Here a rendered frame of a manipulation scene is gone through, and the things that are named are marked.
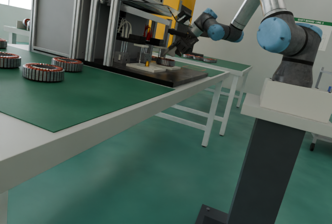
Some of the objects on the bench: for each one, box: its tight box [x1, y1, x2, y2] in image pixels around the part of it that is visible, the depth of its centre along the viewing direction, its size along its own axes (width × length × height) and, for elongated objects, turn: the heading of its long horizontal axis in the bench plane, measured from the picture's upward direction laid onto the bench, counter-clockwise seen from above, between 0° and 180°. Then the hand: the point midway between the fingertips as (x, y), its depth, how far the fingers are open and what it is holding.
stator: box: [156, 57, 175, 67], centre depth 147 cm, size 11×11×4 cm
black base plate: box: [79, 58, 208, 88], centre depth 137 cm, size 47×64×2 cm
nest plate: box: [126, 63, 166, 73], centre depth 125 cm, size 15×15×1 cm
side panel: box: [29, 0, 83, 60], centre depth 116 cm, size 28×3×32 cm, turn 31°
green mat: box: [152, 55, 225, 77], centre depth 203 cm, size 94×61×1 cm, turn 31°
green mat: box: [0, 45, 175, 133], centre depth 85 cm, size 94×61×1 cm, turn 31°
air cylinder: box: [114, 51, 131, 64], centre depth 129 cm, size 5×8×6 cm
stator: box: [0, 52, 21, 69], centre depth 81 cm, size 11×11×4 cm
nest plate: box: [149, 62, 181, 70], centre depth 147 cm, size 15×15×1 cm
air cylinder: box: [136, 52, 151, 63], centre depth 151 cm, size 5×8×6 cm
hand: (166, 55), depth 146 cm, fingers open, 14 cm apart
